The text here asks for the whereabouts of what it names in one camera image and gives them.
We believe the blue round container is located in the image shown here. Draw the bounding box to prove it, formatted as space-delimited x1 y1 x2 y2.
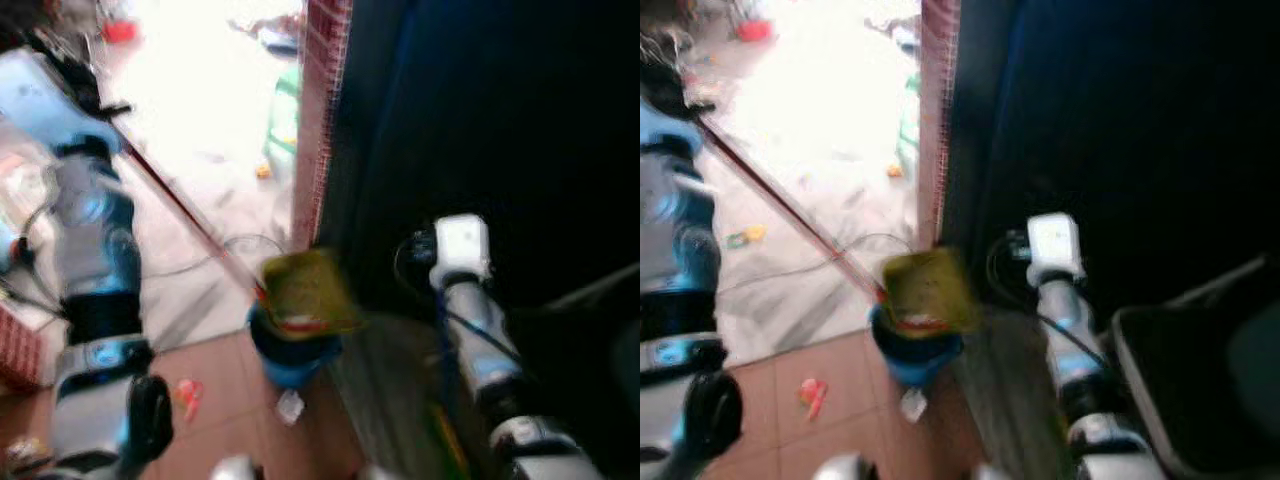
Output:
246 304 344 392
867 304 964 390

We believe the black bin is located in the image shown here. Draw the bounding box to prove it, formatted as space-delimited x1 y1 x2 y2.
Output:
1109 254 1280 480

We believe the green plastic object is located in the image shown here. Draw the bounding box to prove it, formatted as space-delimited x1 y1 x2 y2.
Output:
894 68 922 182
261 64 302 182

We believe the thin dark floor cable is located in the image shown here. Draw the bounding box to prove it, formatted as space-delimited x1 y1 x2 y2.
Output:
720 232 916 293

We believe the robot leg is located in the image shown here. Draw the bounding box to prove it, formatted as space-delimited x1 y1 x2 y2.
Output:
813 452 873 480
208 454 263 480

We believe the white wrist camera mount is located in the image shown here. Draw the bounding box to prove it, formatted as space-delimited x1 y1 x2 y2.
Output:
1027 211 1088 288
429 212 493 292
640 94 693 163
0 47 103 157

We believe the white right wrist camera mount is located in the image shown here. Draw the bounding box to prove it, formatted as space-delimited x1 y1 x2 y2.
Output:
429 212 493 292
1027 211 1088 288

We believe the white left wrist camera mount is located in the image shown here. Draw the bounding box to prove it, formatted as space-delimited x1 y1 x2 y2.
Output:
640 94 693 163
0 47 103 157

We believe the yellow-green dustpan with red handle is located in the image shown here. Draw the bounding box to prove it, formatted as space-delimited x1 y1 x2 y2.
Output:
698 118 983 338
108 118 363 338

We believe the orange toy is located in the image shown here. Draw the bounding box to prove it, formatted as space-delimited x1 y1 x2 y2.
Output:
797 377 832 422
171 377 207 422

